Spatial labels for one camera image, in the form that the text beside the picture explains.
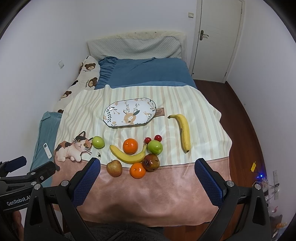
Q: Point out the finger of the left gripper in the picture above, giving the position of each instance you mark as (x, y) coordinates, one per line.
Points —
(10, 166)

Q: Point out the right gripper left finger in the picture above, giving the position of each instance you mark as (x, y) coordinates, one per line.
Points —
(71, 194)

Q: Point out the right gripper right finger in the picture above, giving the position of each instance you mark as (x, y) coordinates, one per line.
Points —
(223, 194)

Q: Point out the reddish yellow apple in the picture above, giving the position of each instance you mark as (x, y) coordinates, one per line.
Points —
(114, 168)

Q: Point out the green apple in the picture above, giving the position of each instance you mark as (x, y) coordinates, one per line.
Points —
(98, 142)
(155, 147)

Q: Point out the curved yellow banana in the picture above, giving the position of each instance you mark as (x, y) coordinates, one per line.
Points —
(128, 159)

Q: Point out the long yellow banana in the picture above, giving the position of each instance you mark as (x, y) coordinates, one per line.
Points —
(184, 131)

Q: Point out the orange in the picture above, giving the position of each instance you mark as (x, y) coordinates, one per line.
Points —
(137, 170)
(130, 146)

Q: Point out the dark bruised red apple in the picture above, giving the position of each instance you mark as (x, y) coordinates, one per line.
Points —
(151, 162)

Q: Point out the cherry tomato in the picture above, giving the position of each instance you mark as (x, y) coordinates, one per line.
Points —
(147, 140)
(158, 138)

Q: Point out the floral oval ceramic plate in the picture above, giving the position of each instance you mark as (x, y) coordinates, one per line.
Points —
(130, 112)

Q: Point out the yellow tag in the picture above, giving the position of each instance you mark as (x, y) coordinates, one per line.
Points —
(253, 167)

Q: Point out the white remote control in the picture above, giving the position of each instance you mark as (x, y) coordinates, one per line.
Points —
(47, 150)

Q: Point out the electronics clutter on floor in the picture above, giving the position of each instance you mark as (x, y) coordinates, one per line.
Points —
(271, 191)

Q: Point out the striped cat print blanket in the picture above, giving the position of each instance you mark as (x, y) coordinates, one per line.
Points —
(170, 196)

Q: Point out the teal pillow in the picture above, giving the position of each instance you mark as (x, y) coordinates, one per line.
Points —
(48, 129)

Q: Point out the bear print pillow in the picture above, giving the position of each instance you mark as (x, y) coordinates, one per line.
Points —
(87, 79)

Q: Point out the grey white pillow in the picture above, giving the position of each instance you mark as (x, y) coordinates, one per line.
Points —
(140, 45)

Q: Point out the white door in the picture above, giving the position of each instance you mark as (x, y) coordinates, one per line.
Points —
(212, 58)

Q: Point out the wall socket by bed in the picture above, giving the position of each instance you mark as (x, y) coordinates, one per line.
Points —
(61, 64)

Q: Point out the door handle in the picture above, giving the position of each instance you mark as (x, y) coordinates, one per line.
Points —
(203, 35)

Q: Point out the wall light switch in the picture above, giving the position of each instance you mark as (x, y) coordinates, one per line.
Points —
(191, 14)

